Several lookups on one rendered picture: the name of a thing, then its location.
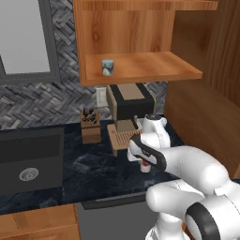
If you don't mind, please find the tall wooden cabinet panel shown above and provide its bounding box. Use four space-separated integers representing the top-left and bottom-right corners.
163 0 240 180

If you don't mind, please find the brown and black coffee machine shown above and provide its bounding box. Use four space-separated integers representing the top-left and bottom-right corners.
106 82 157 158

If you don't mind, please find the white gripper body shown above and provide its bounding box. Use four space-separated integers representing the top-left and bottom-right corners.
127 145 143 163

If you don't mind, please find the red and white can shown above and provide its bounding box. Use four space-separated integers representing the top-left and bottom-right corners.
139 158 152 173

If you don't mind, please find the grey dishwasher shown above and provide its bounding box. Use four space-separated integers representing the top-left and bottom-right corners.
74 191 164 240

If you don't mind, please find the wooden drawer front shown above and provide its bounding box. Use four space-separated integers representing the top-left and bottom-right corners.
0 202 82 240

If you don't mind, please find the wooden knife block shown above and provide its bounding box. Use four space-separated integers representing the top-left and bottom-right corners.
80 107 103 145

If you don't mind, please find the white wall socket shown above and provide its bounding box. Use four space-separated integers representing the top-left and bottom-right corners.
96 86 108 108

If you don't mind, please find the grey framed window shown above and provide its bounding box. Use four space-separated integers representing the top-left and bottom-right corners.
0 0 61 84

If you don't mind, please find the open wooden wall cabinet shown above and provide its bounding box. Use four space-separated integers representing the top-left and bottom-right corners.
72 0 219 88

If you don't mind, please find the dark sink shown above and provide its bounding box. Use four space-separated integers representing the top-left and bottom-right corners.
0 127 66 197

